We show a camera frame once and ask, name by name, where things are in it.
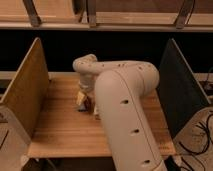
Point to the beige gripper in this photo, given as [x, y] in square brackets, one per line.
[82, 98]

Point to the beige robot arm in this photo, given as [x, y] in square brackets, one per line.
[118, 87]

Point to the grey and red flat object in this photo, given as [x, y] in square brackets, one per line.
[86, 106]

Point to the left wooden side panel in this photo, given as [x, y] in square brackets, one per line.
[22, 100]

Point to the right dark side panel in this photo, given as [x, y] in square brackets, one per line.
[180, 94]

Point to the wooden shelf with brackets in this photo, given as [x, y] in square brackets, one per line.
[108, 15]

